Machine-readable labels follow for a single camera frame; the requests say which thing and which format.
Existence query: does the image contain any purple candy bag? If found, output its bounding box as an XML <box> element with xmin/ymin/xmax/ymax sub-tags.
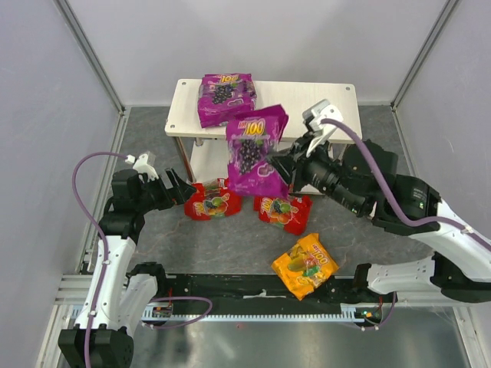
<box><xmin>226</xmin><ymin>104</ymin><xmax>288</xmax><ymax>198</ymax></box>
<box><xmin>197</xmin><ymin>73</ymin><xmax>257</xmax><ymax>128</ymax></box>

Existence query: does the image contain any orange candy bag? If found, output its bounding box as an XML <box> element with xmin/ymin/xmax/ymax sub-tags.
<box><xmin>272</xmin><ymin>233</ymin><xmax>339</xmax><ymax>301</ymax></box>

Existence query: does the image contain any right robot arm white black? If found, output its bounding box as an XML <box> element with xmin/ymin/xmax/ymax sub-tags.
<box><xmin>267</xmin><ymin>133</ymin><xmax>490</xmax><ymax>304</ymax></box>

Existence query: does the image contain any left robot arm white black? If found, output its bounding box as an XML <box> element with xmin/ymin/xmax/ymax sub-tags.
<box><xmin>58</xmin><ymin>166</ymin><xmax>196</xmax><ymax>367</ymax></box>

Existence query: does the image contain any red candy bag left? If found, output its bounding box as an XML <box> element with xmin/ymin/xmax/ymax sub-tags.
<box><xmin>184</xmin><ymin>178</ymin><xmax>242</xmax><ymax>221</ymax></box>

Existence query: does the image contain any red candy bag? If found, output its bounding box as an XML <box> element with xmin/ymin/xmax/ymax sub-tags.
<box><xmin>253</xmin><ymin>195</ymin><xmax>313</xmax><ymax>235</ymax></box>
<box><xmin>184</xmin><ymin>178</ymin><xmax>242</xmax><ymax>221</ymax></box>

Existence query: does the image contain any white two-tier wooden shelf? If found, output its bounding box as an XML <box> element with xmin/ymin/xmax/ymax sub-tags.
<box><xmin>165</xmin><ymin>77</ymin><xmax>361</xmax><ymax>194</ymax></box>

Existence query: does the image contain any red candy bag right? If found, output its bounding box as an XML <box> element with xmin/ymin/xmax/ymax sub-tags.
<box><xmin>253</xmin><ymin>195</ymin><xmax>313</xmax><ymax>235</ymax></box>

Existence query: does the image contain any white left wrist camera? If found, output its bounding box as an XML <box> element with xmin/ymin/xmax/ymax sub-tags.
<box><xmin>124</xmin><ymin>151</ymin><xmax>159</xmax><ymax>181</ymax></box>

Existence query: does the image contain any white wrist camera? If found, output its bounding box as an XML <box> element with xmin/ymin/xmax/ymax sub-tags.
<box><xmin>302</xmin><ymin>99</ymin><xmax>344</xmax><ymax>157</ymax></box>
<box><xmin>124</xmin><ymin>151</ymin><xmax>159</xmax><ymax>181</ymax></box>

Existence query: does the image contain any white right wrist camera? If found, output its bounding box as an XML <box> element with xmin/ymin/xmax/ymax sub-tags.
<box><xmin>302</xmin><ymin>99</ymin><xmax>344</xmax><ymax>157</ymax></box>

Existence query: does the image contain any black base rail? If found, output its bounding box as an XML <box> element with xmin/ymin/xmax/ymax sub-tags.
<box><xmin>126</xmin><ymin>262</ymin><xmax>398</xmax><ymax>304</ymax></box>

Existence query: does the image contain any white slotted cable duct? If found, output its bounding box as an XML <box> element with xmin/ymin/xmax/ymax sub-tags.
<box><xmin>141</xmin><ymin>304</ymin><xmax>381</xmax><ymax>324</ymax></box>

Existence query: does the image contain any aluminium corner frame left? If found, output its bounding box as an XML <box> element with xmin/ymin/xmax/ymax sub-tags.
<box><xmin>54</xmin><ymin>0</ymin><xmax>126</xmax><ymax>116</ymax></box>

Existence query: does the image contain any aluminium corner frame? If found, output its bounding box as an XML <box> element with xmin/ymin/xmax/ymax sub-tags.
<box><xmin>54</xmin><ymin>0</ymin><xmax>126</xmax><ymax>116</ymax></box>
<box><xmin>390</xmin><ymin>0</ymin><xmax>460</xmax><ymax>112</ymax></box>

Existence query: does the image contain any aluminium corner frame right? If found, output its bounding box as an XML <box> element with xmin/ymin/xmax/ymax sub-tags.
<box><xmin>390</xmin><ymin>0</ymin><xmax>460</xmax><ymax>112</ymax></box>

